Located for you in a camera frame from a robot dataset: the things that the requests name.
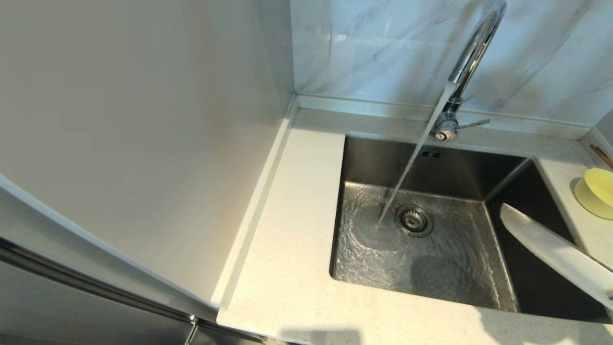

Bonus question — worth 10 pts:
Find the chrome gooseneck faucet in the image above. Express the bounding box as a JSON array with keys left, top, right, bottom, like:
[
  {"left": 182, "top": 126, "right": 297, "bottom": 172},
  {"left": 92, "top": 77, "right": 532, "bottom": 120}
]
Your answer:
[{"left": 429, "top": 0, "right": 509, "bottom": 142}]

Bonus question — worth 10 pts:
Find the white round plate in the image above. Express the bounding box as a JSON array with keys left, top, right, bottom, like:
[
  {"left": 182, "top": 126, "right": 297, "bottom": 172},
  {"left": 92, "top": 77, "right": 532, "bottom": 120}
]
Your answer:
[{"left": 499, "top": 203, "right": 613, "bottom": 312}]

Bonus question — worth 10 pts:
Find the yellow plastic cup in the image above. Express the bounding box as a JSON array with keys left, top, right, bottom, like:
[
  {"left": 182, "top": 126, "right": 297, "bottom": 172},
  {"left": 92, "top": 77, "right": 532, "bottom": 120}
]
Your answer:
[{"left": 574, "top": 168, "right": 613, "bottom": 221}]

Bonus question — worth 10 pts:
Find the brown wooden chopstick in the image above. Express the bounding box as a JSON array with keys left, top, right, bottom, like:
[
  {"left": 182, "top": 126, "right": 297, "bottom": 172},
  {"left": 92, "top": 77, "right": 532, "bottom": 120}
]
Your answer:
[
  {"left": 590, "top": 146, "right": 613, "bottom": 170},
  {"left": 590, "top": 145, "right": 613, "bottom": 168}
]

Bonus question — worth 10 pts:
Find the stainless steel sink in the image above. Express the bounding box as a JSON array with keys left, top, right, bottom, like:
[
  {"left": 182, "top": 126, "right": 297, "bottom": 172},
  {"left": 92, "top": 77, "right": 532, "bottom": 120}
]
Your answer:
[{"left": 329, "top": 133, "right": 611, "bottom": 324}]

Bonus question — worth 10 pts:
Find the round metal drain strainer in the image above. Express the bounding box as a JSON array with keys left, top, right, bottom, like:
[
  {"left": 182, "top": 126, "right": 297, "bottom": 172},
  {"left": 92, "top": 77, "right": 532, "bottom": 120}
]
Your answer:
[{"left": 395, "top": 204, "right": 435, "bottom": 238}]

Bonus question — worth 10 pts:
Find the white refrigerator side panel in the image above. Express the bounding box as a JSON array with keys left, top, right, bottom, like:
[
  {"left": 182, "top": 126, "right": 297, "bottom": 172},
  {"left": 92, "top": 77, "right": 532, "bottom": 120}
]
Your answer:
[{"left": 0, "top": 0, "right": 300, "bottom": 322}]

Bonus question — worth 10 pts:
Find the stainless steel under-counter cabinet front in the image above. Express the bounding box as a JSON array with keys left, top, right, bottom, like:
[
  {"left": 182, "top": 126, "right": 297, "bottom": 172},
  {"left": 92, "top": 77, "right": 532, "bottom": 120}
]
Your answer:
[{"left": 189, "top": 320, "right": 264, "bottom": 345}]

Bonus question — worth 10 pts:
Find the large stainless steel refrigerator door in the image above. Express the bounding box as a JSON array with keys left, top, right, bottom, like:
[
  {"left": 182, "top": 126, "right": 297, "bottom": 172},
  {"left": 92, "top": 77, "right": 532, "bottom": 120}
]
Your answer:
[{"left": 0, "top": 242, "right": 197, "bottom": 345}]

